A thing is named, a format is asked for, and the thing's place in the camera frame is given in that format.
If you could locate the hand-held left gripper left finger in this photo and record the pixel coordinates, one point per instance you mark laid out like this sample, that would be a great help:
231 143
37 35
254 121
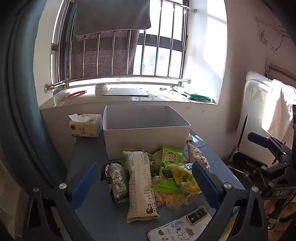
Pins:
84 183

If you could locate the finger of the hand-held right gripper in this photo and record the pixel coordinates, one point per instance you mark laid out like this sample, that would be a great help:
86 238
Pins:
259 139
249 164

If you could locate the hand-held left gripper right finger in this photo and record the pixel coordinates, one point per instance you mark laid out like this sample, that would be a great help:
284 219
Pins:
203 183

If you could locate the yellow snack packet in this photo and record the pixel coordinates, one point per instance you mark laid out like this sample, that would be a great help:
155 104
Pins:
182 178

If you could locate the cream patterned snack packet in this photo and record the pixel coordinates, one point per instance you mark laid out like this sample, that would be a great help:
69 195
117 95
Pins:
196 155

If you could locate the grey green snack packet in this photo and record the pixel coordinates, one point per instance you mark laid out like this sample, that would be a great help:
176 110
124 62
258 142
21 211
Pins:
116 180

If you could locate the green seaweed snack packet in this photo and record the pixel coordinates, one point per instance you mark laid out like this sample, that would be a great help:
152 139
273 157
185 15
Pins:
170 157

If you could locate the long cream snack packet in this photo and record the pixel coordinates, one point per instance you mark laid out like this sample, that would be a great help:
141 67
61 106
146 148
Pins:
140 185

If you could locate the white cardboard box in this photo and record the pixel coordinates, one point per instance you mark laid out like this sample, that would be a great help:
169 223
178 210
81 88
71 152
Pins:
143 141

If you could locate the person's right hand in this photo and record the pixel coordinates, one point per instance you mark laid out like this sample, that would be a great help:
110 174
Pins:
269 206

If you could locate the white padded chair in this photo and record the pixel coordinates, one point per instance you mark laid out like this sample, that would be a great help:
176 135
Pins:
254 104

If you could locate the white towel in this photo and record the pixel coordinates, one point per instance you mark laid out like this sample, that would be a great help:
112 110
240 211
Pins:
279 109

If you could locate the phone with cartoon case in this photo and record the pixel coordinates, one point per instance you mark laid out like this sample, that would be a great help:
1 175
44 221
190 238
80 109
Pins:
175 228

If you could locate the yellow tissue pack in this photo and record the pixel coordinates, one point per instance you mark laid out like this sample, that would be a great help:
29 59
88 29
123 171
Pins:
86 128

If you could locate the green cloth on windowsill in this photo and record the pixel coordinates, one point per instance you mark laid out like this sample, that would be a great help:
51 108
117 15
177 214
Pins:
200 97

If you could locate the white tape roll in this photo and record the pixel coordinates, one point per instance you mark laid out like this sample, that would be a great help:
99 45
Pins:
101 89

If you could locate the small green scrap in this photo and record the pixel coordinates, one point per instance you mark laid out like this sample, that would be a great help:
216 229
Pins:
174 88

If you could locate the dark flat board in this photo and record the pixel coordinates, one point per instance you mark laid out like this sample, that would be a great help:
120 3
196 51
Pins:
126 92

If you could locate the steel window grille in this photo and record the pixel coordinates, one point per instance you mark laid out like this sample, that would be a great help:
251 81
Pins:
115 78

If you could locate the blue curtain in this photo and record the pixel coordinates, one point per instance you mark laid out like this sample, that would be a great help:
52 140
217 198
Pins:
23 92

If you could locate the brown mesh curtain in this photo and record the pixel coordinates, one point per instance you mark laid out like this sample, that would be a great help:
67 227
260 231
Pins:
92 58

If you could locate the grey hanging towel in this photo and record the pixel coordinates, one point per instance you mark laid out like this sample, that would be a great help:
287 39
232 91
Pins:
111 16

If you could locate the brown wooden frame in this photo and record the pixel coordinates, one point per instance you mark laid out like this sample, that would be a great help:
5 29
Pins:
279 68

